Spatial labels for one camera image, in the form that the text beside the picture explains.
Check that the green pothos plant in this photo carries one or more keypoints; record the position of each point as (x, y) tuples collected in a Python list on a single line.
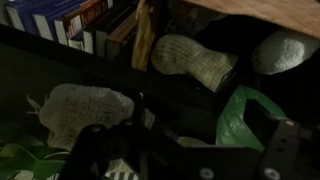
[(20, 156)]

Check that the black white striped socks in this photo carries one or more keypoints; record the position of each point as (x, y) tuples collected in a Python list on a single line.
[(121, 173)]

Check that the grey rounded stone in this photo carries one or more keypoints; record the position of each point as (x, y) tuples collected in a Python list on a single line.
[(283, 53)]

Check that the blue circuits textbook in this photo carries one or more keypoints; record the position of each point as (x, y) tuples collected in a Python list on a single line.
[(30, 10)]

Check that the camouflage cloth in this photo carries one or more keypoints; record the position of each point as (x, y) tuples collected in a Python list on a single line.
[(190, 16)]

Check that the brown spine book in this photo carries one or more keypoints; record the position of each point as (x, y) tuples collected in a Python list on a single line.
[(87, 16)]

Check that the beige knit socks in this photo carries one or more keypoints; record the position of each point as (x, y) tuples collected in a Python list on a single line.
[(190, 60)]

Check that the tan spine book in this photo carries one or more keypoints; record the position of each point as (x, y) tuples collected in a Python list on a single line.
[(124, 33)]

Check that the dark navy book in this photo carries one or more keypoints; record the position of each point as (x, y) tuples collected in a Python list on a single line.
[(77, 41)]

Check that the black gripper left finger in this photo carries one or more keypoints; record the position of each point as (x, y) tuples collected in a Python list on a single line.
[(110, 150)]

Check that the grey fuzzy socks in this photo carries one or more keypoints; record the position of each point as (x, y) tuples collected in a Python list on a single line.
[(86, 110)]

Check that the black cube shelf unit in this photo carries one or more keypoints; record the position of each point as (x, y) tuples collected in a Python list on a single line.
[(83, 70)]

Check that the green plastic bag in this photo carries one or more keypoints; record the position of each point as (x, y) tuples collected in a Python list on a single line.
[(233, 123)]

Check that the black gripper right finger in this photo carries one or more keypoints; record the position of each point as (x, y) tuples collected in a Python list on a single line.
[(293, 153)]

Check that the slim black book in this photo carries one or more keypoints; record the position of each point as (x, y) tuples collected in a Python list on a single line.
[(106, 35)]

